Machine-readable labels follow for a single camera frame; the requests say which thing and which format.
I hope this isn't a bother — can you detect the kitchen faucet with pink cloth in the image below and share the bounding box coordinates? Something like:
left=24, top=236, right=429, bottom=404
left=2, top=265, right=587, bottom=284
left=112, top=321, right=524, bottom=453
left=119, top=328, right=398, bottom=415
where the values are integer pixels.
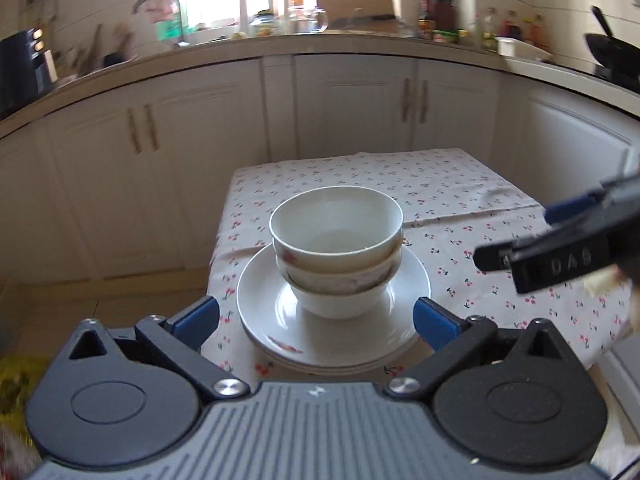
left=155, top=0, right=184, bottom=43

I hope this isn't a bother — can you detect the yellow green bag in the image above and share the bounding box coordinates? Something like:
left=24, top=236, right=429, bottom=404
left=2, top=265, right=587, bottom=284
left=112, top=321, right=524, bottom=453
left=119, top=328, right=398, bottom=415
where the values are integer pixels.
left=0, top=355, right=51, bottom=428

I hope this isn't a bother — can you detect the white plate fruit print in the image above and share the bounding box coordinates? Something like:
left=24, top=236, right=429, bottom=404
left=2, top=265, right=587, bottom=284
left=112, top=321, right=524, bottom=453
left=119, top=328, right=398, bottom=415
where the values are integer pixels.
left=236, top=242, right=432, bottom=359
left=252, top=335, right=418, bottom=376
left=240, top=310, right=426, bottom=369

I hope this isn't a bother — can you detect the glass teapot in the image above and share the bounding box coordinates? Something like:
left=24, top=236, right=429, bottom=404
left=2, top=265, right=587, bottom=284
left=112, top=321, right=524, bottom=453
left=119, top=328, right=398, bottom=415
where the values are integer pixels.
left=287, top=5, right=329, bottom=36

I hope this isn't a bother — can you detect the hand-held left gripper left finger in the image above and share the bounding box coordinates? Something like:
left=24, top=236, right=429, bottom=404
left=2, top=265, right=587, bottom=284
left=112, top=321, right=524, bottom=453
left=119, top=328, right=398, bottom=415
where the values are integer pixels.
left=65, top=296, right=251, bottom=402

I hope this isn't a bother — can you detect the clear bottle yellow cap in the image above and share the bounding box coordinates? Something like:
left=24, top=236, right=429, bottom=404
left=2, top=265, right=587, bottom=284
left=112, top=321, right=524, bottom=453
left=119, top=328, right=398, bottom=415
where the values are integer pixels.
left=482, top=7, right=499, bottom=52

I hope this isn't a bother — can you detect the dark red knife block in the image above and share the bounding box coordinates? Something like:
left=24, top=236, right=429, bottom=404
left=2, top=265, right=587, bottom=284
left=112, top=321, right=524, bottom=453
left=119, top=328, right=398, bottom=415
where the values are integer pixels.
left=432, top=0, right=459, bottom=32

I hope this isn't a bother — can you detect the dark sauce bottle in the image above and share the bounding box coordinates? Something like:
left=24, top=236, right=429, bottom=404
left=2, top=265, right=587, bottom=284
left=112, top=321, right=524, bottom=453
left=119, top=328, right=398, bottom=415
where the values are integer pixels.
left=417, top=0, right=435, bottom=40

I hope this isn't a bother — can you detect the stone kitchen countertop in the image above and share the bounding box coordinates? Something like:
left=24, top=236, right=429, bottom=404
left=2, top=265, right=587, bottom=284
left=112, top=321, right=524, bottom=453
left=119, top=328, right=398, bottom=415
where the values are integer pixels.
left=0, top=32, right=640, bottom=136

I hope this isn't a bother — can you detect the person's right hand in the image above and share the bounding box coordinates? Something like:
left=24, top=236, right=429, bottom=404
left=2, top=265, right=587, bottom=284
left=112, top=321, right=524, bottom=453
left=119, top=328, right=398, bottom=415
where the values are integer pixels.
left=586, top=267, right=621, bottom=297

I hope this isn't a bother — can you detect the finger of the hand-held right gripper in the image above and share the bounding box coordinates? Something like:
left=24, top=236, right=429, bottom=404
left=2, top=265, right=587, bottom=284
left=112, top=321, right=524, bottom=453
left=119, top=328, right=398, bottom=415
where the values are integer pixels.
left=544, top=172, right=640, bottom=227
left=473, top=238, right=522, bottom=273

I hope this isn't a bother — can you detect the wide white bowl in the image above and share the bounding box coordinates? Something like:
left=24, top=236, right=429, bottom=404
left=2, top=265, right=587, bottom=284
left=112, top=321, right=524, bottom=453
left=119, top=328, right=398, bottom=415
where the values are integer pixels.
left=286, top=277, right=397, bottom=321

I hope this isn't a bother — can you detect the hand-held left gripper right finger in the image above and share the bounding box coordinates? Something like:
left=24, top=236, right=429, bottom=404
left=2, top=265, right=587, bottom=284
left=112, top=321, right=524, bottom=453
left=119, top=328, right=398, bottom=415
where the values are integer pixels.
left=384, top=297, right=572, bottom=401

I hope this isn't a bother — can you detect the glass jar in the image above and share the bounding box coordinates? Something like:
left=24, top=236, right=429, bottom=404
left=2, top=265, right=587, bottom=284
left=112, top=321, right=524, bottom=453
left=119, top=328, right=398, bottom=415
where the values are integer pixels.
left=250, top=12, right=279, bottom=38

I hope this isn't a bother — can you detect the black wok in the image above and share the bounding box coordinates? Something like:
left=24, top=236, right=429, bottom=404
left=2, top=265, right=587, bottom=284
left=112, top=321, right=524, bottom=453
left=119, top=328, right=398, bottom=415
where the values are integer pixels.
left=585, top=6, right=640, bottom=87

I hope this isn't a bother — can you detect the white plastic container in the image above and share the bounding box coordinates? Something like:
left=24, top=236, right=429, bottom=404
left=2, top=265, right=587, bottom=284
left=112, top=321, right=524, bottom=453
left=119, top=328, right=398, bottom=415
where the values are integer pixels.
left=496, top=36, right=554, bottom=62

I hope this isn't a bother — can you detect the black air fryer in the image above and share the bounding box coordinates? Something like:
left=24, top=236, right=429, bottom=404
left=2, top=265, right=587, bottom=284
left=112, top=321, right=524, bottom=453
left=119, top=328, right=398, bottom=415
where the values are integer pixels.
left=0, top=27, right=58, bottom=117

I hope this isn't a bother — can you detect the metal kitchen faucet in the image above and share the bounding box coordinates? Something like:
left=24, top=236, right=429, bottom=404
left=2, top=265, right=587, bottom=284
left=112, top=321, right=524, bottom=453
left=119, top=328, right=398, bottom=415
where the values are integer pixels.
left=132, top=0, right=187, bottom=47

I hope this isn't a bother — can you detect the cherry print tablecloth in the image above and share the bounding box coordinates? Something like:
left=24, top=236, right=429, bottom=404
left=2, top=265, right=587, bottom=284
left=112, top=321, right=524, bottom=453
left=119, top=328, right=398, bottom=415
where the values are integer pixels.
left=206, top=147, right=633, bottom=376

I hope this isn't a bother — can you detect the white bowl pink floral print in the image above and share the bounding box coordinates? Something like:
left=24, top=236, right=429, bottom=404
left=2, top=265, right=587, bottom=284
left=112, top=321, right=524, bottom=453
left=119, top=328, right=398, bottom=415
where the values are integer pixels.
left=275, top=247, right=403, bottom=297

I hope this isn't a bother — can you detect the wooden cutting board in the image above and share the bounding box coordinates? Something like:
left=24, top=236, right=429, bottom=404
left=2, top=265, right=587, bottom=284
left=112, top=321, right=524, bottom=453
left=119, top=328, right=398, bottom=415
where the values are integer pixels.
left=315, top=0, right=397, bottom=31

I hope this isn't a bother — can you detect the cooking oil bottle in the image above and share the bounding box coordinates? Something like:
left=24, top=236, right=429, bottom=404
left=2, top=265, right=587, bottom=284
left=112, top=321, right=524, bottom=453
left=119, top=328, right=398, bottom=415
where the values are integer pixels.
left=531, top=14, right=549, bottom=52

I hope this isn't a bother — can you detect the pink cloth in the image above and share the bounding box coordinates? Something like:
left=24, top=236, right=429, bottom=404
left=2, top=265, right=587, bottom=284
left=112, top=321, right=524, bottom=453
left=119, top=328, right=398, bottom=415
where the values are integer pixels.
left=145, top=0, right=173, bottom=23

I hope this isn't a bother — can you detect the plain white bowl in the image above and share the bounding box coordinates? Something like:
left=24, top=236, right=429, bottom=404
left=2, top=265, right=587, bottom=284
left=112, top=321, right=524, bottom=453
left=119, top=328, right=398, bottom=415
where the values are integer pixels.
left=269, top=186, right=404, bottom=267

